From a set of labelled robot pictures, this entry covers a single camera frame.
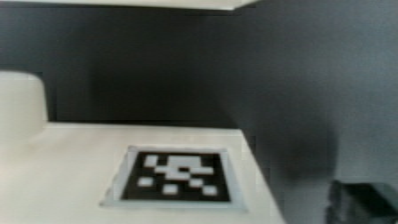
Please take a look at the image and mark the white drawer with knob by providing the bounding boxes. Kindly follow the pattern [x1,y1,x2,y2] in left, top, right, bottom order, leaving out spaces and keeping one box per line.
[0,71,285,224]

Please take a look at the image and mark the white L-shaped fence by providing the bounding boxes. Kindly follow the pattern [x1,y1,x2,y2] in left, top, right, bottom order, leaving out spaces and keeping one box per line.
[0,0,259,10]

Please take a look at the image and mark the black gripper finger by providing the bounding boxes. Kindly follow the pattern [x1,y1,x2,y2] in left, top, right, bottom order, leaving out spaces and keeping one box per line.
[328,181,398,224]

